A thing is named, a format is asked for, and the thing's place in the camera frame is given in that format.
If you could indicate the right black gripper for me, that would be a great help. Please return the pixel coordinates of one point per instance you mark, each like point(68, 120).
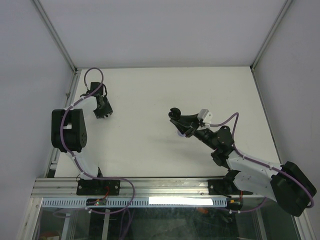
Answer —
point(188, 130)

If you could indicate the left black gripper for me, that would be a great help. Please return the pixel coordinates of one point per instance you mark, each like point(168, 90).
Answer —
point(108, 109)

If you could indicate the lilac charging case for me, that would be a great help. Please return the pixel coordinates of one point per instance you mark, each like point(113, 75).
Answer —
point(180, 135)

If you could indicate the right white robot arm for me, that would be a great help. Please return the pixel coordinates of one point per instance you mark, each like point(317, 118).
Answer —
point(284, 184)

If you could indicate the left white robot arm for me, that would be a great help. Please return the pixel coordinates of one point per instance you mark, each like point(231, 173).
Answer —
point(69, 135)

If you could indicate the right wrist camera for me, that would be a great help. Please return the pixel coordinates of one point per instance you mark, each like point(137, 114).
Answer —
point(204, 118)

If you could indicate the left metal frame post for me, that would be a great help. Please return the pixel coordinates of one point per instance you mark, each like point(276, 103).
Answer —
point(54, 34)

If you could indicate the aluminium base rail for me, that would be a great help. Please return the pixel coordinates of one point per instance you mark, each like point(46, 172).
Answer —
point(193, 187)

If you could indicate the white slotted cable duct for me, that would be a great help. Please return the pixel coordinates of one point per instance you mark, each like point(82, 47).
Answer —
point(139, 202)

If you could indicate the metal corner frame post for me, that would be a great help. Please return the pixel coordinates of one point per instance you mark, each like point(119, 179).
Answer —
point(272, 31)

